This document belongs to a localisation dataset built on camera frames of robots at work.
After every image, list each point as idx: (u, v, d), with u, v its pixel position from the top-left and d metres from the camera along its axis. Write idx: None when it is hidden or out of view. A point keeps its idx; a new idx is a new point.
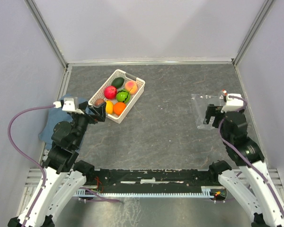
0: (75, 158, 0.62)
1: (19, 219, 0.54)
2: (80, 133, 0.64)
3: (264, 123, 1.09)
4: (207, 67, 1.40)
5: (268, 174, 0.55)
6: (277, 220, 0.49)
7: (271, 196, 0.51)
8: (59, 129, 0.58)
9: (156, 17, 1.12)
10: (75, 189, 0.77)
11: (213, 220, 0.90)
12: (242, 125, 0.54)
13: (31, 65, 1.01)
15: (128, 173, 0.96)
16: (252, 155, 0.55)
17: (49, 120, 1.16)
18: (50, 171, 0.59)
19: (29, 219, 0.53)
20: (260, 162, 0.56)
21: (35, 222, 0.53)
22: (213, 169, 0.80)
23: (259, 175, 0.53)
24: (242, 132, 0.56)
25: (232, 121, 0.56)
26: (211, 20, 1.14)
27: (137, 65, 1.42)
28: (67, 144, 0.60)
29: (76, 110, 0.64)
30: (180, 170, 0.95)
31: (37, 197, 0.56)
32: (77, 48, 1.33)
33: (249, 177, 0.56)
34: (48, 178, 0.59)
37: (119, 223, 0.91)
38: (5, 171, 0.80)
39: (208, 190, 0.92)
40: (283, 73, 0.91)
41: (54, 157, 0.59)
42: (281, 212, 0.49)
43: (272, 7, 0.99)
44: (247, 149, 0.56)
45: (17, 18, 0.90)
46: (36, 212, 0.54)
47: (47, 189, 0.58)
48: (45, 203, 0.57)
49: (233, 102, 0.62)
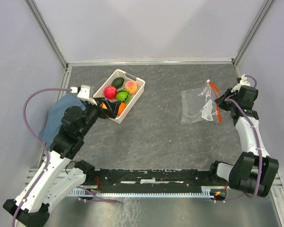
0: (79, 146, 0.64)
1: (16, 201, 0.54)
2: (88, 122, 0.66)
3: (264, 123, 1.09)
4: (207, 67, 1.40)
5: (257, 125, 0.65)
6: (251, 148, 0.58)
7: (252, 135, 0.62)
8: (70, 112, 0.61)
9: (156, 17, 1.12)
10: (75, 186, 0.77)
11: (213, 220, 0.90)
12: (250, 91, 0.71)
13: (31, 65, 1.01)
15: (128, 173, 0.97)
16: (249, 113, 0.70)
17: (49, 120, 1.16)
18: (53, 156, 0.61)
19: (26, 201, 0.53)
20: (254, 119, 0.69)
21: (32, 205, 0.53)
22: (215, 165, 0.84)
23: (247, 120, 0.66)
24: (248, 98, 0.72)
25: (244, 87, 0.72)
26: (210, 19, 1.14)
27: (137, 65, 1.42)
28: (75, 129, 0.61)
29: (89, 99, 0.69)
30: (180, 170, 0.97)
31: (37, 180, 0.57)
32: (77, 48, 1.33)
33: (240, 125, 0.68)
34: (51, 163, 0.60)
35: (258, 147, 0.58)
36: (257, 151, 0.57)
37: (119, 223, 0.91)
38: (6, 171, 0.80)
39: (208, 190, 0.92)
40: (283, 72, 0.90)
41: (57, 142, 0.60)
42: (257, 145, 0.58)
43: (272, 7, 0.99)
44: (246, 109, 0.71)
45: (17, 19, 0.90)
46: (34, 195, 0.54)
47: (48, 173, 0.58)
48: (44, 188, 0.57)
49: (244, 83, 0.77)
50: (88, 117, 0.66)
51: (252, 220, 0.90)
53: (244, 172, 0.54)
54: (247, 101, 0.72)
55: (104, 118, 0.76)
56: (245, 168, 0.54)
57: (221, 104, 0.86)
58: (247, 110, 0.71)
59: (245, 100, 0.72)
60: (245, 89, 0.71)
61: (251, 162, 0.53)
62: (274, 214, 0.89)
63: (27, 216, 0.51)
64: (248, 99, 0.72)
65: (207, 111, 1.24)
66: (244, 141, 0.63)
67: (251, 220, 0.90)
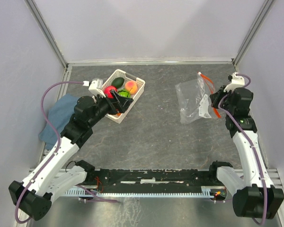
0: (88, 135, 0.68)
1: (22, 183, 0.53)
2: (98, 115, 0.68)
3: (264, 123, 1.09)
4: (207, 67, 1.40)
5: (256, 143, 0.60)
6: (254, 179, 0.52)
7: (254, 159, 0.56)
8: (82, 101, 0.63)
9: (156, 17, 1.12)
10: (75, 181, 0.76)
11: (213, 219, 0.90)
12: (245, 99, 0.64)
13: (31, 65, 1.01)
15: (128, 173, 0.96)
16: (246, 125, 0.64)
17: (49, 120, 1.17)
18: (64, 142, 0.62)
19: (34, 183, 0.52)
20: (252, 132, 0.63)
21: (39, 187, 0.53)
22: (214, 167, 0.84)
23: (246, 138, 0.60)
24: (243, 106, 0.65)
25: (238, 93, 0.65)
26: (210, 20, 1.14)
27: (137, 65, 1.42)
28: (85, 119, 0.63)
29: (97, 90, 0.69)
30: (180, 170, 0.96)
31: (45, 164, 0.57)
32: (77, 48, 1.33)
33: (238, 142, 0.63)
34: (62, 147, 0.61)
35: (261, 178, 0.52)
36: (261, 181, 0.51)
37: (119, 223, 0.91)
38: (6, 171, 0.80)
39: (208, 190, 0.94)
40: (283, 72, 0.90)
41: (67, 129, 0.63)
42: (260, 174, 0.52)
43: (272, 7, 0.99)
44: (242, 120, 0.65)
45: (17, 18, 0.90)
46: (43, 177, 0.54)
47: (58, 157, 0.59)
48: (51, 172, 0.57)
49: (236, 81, 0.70)
50: (99, 109, 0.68)
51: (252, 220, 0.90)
53: (250, 205, 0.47)
54: (244, 109, 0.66)
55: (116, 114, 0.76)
56: (249, 202, 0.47)
57: (215, 104, 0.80)
58: (244, 120, 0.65)
59: (241, 109, 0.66)
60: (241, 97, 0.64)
61: (256, 196, 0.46)
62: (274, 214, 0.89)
63: (32, 198, 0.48)
64: (244, 106, 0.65)
65: (203, 109, 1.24)
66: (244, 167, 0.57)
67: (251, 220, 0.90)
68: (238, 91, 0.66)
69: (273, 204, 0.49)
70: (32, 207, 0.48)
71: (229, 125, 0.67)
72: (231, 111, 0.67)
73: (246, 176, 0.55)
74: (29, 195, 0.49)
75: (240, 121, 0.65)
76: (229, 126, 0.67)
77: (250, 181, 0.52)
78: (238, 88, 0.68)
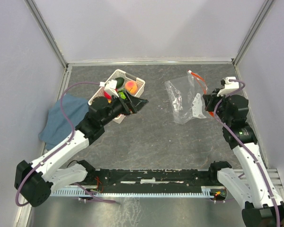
0: (100, 133, 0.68)
1: (31, 163, 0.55)
2: (111, 115, 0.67)
3: (264, 122, 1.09)
4: (207, 67, 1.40)
5: (259, 156, 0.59)
6: (264, 199, 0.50)
7: (260, 176, 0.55)
8: (97, 101, 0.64)
9: (156, 17, 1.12)
10: (75, 179, 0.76)
11: (213, 220, 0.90)
12: (243, 109, 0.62)
13: (31, 65, 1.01)
15: (128, 173, 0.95)
16: (245, 135, 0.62)
17: (49, 119, 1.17)
18: (78, 134, 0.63)
19: (42, 165, 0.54)
20: (252, 144, 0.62)
21: (47, 171, 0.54)
22: (214, 168, 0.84)
23: (249, 154, 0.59)
24: (241, 116, 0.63)
25: (235, 104, 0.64)
26: (210, 19, 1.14)
27: (137, 65, 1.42)
28: (98, 118, 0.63)
29: (111, 90, 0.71)
30: (180, 170, 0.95)
31: (57, 150, 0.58)
32: (77, 48, 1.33)
33: (241, 156, 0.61)
34: (75, 139, 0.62)
35: (271, 196, 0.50)
36: (270, 200, 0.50)
37: (119, 223, 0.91)
38: (6, 171, 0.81)
39: (208, 190, 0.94)
40: (283, 72, 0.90)
41: (80, 124, 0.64)
42: (269, 192, 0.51)
43: (272, 7, 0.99)
44: (242, 131, 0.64)
45: (17, 18, 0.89)
46: (51, 162, 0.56)
47: (69, 147, 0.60)
48: (60, 160, 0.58)
49: (231, 86, 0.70)
50: (112, 109, 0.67)
51: None
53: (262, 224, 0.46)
54: (241, 120, 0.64)
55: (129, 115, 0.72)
56: (259, 221, 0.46)
57: (209, 108, 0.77)
58: (242, 131, 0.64)
59: (238, 119, 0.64)
60: (237, 108, 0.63)
61: (267, 216, 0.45)
62: None
63: (37, 181, 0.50)
64: (242, 117, 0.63)
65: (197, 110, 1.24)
66: (251, 184, 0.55)
67: None
68: (233, 101, 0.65)
69: None
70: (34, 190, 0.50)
71: (228, 137, 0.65)
72: (228, 123, 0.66)
73: (255, 195, 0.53)
74: (34, 178, 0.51)
75: (238, 133, 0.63)
76: (228, 138, 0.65)
77: (260, 201, 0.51)
78: (233, 98, 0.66)
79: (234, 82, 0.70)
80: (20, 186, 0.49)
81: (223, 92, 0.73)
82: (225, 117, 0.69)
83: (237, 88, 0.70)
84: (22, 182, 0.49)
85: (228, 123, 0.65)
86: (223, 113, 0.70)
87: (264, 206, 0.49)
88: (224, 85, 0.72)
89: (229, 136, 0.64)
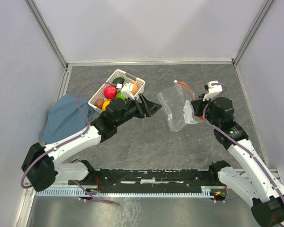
0: (112, 133, 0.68)
1: (45, 147, 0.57)
2: (125, 117, 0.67)
3: (264, 122, 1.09)
4: (207, 67, 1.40)
5: (253, 150, 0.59)
6: (269, 191, 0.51)
7: (259, 169, 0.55)
8: (114, 102, 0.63)
9: (156, 17, 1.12)
10: (77, 176, 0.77)
11: (213, 220, 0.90)
12: (229, 110, 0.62)
13: (31, 65, 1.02)
15: (128, 173, 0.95)
16: (236, 134, 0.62)
17: (48, 119, 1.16)
18: (93, 130, 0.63)
19: (55, 151, 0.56)
20: (244, 140, 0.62)
21: (57, 157, 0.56)
22: (213, 169, 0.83)
23: (244, 150, 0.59)
24: (229, 117, 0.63)
25: (220, 107, 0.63)
26: (210, 19, 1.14)
27: (137, 65, 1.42)
28: (113, 119, 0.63)
29: (128, 92, 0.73)
30: (180, 170, 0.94)
31: (70, 139, 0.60)
32: (77, 48, 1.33)
33: (236, 153, 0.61)
34: (88, 133, 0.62)
35: (274, 187, 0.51)
36: (275, 191, 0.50)
37: (119, 223, 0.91)
38: (6, 171, 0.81)
39: (208, 190, 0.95)
40: (283, 72, 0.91)
41: (94, 121, 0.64)
42: (271, 183, 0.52)
43: (272, 7, 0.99)
44: (232, 130, 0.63)
45: (17, 18, 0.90)
46: (63, 150, 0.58)
47: (82, 139, 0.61)
48: (72, 150, 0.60)
49: (214, 90, 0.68)
50: (128, 111, 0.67)
51: (252, 220, 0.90)
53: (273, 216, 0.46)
54: (229, 120, 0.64)
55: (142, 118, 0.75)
56: (270, 215, 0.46)
57: (198, 113, 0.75)
58: (232, 130, 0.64)
59: (226, 120, 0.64)
60: (224, 109, 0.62)
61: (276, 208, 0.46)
62: None
63: (47, 165, 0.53)
64: (229, 117, 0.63)
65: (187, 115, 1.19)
66: (252, 179, 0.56)
67: (251, 220, 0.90)
68: (218, 104, 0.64)
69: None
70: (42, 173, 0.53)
71: (221, 138, 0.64)
72: (217, 125, 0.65)
73: (259, 189, 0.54)
74: (45, 161, 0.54)
75: (229, 132, 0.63)
76: (221, 140, 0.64)
77: (266, 194, 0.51)
78: (217, 100, 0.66)
79: (215, 85, 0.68)
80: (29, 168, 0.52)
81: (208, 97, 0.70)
82: (213, 119, 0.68)
83: (220, 91, 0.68)
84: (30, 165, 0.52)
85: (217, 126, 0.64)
86: (210, 116, 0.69)
87: (270, 199, 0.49)
88: (207, 90, 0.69)
89: (221, 137, 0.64)
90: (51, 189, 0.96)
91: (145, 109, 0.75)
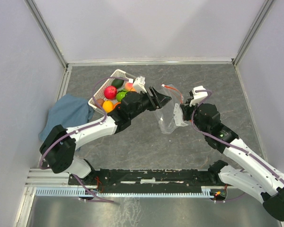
0: (127, 125, 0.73)
1: (67, 129, 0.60)
2: (139, 109, 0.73)
3: (264, 122, 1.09)
4: (207, 67, 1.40)
5: (247, 147, 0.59)
6: (275, 184, 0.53)
7: (259, 164, 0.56)
8: (130, 95, 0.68)
9: (156, 17, 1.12)
10: (82, 172, 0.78)
11: (213, 219, 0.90)
12: (215, 116, 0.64)
13: (31, 65, 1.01)
15: (128, 173, 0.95)
16: (226, 136, 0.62)
17: (48, 120, 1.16)
18: (110, 120, 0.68)
19: (76, 133, 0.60)
20: (236, 140, 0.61)
21: (78, 139, 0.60)
22: (213, 171, 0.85)
23: (239, 150, 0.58)
24: (217, 120, 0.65)
25: (207, 114, 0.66)
26: (210, 19, 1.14)
27: (137, 65, 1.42)
28: (128, 111, 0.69)
29: (140, 85, 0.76)
30: (180, 170, 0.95)
31: (91, 125, 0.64)
32: (77, 48, 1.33)
33: (232, 154, 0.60)
34: (106, 122, 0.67)
35: (278, 178, 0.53)
36: (280, 181, 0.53)
37: (119, 223, 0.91)
38: (6, 170, 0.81)
39: (208, 190, 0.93)
40: (283, 72, 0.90)
41: (111, 112, 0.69)
42: (274, 175, 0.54)
43: (272, 7, 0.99)
44: (222, 133, 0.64)
45: (17, 18, 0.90)
46: (84, 134, 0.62)
47: (101, 126, 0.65)
48: (90, 135, 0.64)
49: (199, 96, 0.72)
50: (142, 104, 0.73)
51: (252, 220, 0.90)
53: None
54: (217, 125, 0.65)
55: (154, 110, 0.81)
56: (282, 207, 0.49)
57: (187, 117, 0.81)
58: (222, 133, 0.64)
59: (215, 125, 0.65)
60: (210, 116, 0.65)
61: None
62: None
63: (68, 145, 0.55)
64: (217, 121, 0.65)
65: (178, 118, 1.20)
66: (255, 175, 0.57)
67: (251, 220, 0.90)
68: (204, 111, 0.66)
69: None
70: (61, 156, 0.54)
71: (214, 144, 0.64)
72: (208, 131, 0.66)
73: (264, 183, 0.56)
74: (67, 142, 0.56)
75: (219, 136, 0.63)
76: (214, 145, 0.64)
77: (272, 187, 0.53)
78: (202, 108, 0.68)
79: (197, 91, 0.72)
80: (48, 148, 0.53)
81: (195, 103, 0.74)
82: (201, 125, 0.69)
83: (205, 96, 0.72)
84: (50, 146, 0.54)
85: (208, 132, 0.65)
86: (199, 122, 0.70)
87: (279, 191, 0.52)
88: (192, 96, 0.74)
89: (214, 143, 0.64)
90: (50, 189, 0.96)
91: (156, 101, 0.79)
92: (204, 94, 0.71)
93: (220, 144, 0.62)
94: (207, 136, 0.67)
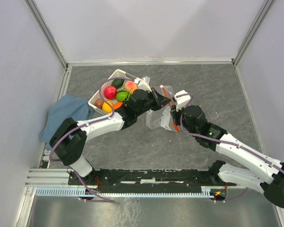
0: (133, 121, 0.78)
1: (78, 122, 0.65)
2: (145, 108, 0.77)
3: (264, 122, 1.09)
4: (207, 67, 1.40)
5: (237, 140, 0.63)
6: (270, 171, 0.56)
7: (251, 155, 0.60)
8: (137, 92, 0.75)
9: (155, 16, 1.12)
10: (84, 170, 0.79)
11: (213, 220, 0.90)
12: (200, 116, 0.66)
13: (31, 65, 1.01)
15: (128, 173, 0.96)
16: (215, 133, 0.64)
17: (48, 119, 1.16)
18: (117, 116, 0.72)
19: (86, 126, 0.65)
20: (225, 135, 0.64)
21: (89, 132, 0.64)
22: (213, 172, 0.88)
23: (231, 144, 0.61)
24: (202, 119, 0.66)
25: (191, 116, 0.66)
26: (210, 20, 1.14)
27: (137, 65, 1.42)
28: (134, 108, 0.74)
29: (145, 85, 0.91)
30: (180, 170, 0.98)
31: (100, 119, 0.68)
32: (77, 48, 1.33)
33: (224, 150, 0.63)
34: (114, 117, 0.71)
35: (270, 164, 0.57)
36: (274, 168, 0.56)
37: (119, 223, 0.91)
38: (6, 170, 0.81)
39: (208, 190, 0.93)
40: (283, 72, 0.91)
41: (118, 109, 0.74)
42: (267, 162, 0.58)
43: (272, 7, 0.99)
44: (210, 131, 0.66)
45: (17, 18, 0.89)
46: (93, 127, 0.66)
47: (110, 121, 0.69)
48: (100, 129, 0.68)
49: (181, 100, 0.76)
50: (148, 103, 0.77)
51: (252, 220, 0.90)
53: None
54: (204, 124, 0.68)
55: (158, 109, 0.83)
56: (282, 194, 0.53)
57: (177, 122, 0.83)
58: (211, 131, 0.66)
59: (202, 125, 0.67)
60: (196, 116, 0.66)
61: (283, 184, 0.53)
62: (274, 214, 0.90)
63: (79, 137, 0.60)
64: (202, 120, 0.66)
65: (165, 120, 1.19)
66: (250, 166, 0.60)
67: (251, 220, 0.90)
68: (189, 113, 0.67)
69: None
70: (72, 147, 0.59)
71: (205, 143, 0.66)
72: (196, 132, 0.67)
73: (260, 173, 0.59)
74: (78, 134, 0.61)
75: (208, 135, 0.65)
76: (206, 144, 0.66)
77: (268, 175, 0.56)
78: (186, 110, 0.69)
79: (178, 97, 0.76)
80: (59, 140, 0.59)
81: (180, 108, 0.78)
82: (189, 127, 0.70)
83: (188, 99, 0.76)
84: (61, 138, 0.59)
85: (197, 132, 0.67)
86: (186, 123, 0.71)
87: (274, 177, 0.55)
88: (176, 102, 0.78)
89: (206, 142, 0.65)
90: (51, 189, 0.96)
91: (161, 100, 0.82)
92: (186, 98, 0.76)
93: (211, 142, 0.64)
94: (197, 137, 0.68)
